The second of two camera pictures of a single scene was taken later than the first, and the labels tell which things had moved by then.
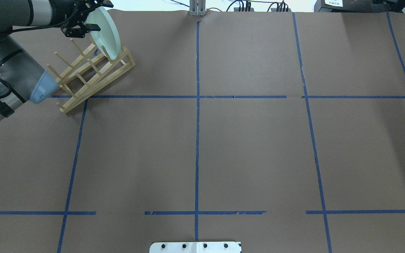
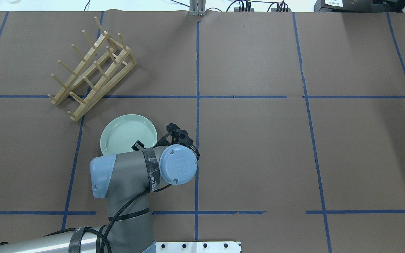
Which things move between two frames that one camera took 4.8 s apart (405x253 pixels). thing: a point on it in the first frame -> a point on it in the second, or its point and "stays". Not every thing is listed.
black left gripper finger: [92, 27] -> [138, 146]
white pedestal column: [198, 247] stays
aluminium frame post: [197, 7] stays
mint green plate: [109, 36] -> [120, 133]
